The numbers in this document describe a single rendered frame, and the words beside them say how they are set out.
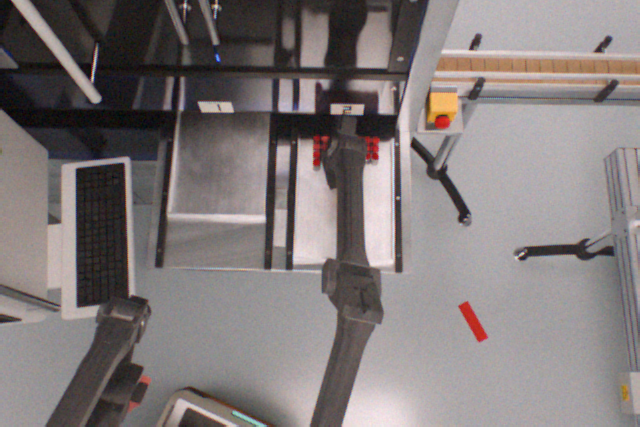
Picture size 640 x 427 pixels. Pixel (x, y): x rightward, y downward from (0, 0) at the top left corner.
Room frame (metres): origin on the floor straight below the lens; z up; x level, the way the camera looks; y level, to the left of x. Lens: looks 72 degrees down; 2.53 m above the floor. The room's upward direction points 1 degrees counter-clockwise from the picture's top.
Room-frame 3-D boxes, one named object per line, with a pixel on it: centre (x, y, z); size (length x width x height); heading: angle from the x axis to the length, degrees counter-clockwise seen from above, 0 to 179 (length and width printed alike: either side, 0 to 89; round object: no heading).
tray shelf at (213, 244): (0.55, 0.10, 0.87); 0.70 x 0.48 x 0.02; 88
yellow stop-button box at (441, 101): (0.72, -0.32, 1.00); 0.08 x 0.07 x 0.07; 178
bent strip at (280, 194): (0.45, 0.11, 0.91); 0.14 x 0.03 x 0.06; 177
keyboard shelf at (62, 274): (0.43, 0.67, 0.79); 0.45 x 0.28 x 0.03; 6
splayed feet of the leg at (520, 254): (0.52, -1.02, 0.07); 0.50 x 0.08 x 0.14; 88
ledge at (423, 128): (0.76, -0.34, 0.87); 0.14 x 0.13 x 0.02; 178
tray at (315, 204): (0.50, -0.06, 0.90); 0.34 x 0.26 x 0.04; 177
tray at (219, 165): (0.63, 0.27, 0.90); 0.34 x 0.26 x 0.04; 178
